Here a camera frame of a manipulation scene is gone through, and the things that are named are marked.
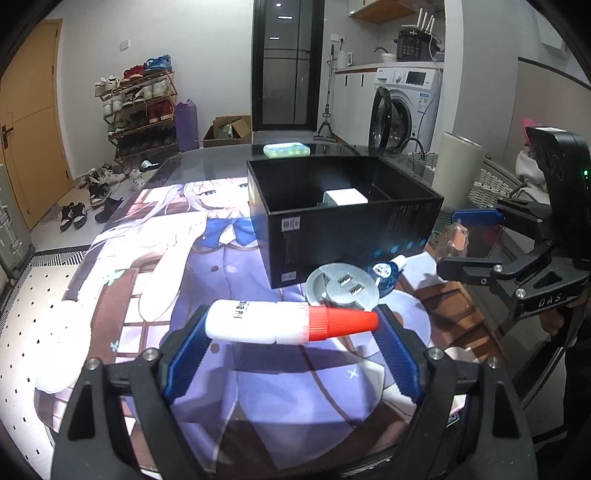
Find patterned floor rug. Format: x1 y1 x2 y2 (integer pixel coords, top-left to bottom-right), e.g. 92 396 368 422
0 249 100 462

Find white glue bottle red cap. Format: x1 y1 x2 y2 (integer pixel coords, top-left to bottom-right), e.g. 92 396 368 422
204 299 380 344

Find wooden wall cabinet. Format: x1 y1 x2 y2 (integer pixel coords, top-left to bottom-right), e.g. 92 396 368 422
348 0 421 24

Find brown cardboard box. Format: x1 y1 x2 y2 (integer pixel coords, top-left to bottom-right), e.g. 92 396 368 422
203 115 254 148

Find small pink bottle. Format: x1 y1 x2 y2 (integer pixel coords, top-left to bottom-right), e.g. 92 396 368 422
436 222 469 259

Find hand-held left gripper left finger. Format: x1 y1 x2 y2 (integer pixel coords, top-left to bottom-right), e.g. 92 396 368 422
51 305 213 480

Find white washing machine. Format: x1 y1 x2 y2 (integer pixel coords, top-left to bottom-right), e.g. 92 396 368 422
367 69 445 155

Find black glass door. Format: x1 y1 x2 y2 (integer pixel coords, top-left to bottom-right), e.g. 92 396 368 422
252 0 324 132

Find wooden door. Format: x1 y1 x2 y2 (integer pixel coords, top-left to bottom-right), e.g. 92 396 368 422
0 21 75 232

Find person's right hand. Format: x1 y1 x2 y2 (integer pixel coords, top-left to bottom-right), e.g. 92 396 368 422
539 307 565 337

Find metal shoe rack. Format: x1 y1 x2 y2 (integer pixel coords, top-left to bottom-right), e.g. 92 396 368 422
95 54 178 160

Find beige cylindrical bin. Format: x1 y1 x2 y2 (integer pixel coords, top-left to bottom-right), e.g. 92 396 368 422
436 131 486 210

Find wicker chair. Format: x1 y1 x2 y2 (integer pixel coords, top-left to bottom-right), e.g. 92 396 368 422
471 157 525 208

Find purple bag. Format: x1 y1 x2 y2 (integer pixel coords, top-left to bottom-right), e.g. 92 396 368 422
173 98 199 153

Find white power adapter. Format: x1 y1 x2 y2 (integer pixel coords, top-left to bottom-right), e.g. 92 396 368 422
322 188 369 206

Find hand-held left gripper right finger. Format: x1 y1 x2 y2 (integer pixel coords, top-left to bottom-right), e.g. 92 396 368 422
373 304 539 480

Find mop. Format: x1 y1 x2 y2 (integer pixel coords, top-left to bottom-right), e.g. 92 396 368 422
314 44 342 141

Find shoes group on rack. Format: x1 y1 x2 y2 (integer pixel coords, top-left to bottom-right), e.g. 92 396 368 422
95 54 177 158

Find black kitchen appliance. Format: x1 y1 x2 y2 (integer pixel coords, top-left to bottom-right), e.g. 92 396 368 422
397 28 439 62

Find white router with antennas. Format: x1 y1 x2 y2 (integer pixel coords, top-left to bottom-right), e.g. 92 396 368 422
401 13 437 33

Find scattered floor shoes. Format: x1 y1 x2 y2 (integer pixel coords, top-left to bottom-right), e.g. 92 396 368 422
60 159 160 232

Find pile of clothes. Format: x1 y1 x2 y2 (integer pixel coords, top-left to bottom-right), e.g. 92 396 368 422
515 117 550 185

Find silver suitcase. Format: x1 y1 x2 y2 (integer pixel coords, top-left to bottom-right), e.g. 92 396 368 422
0 164 35 280

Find round silver socket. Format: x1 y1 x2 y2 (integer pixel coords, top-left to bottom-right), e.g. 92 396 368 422
306 261 386 309

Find pale green plastic case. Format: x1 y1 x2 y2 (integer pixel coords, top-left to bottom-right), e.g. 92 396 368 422
263 143 309 159

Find small blue round bottle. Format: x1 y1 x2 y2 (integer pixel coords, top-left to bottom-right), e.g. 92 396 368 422
368 255 409 292

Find black cardboard box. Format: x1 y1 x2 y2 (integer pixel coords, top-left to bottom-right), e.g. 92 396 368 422
247 155 444 290

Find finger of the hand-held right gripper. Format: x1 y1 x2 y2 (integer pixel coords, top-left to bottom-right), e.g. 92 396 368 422
450 203 552 241
436 242 561 296

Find printed desk mat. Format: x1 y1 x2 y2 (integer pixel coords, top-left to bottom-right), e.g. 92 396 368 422
34 178 504 472

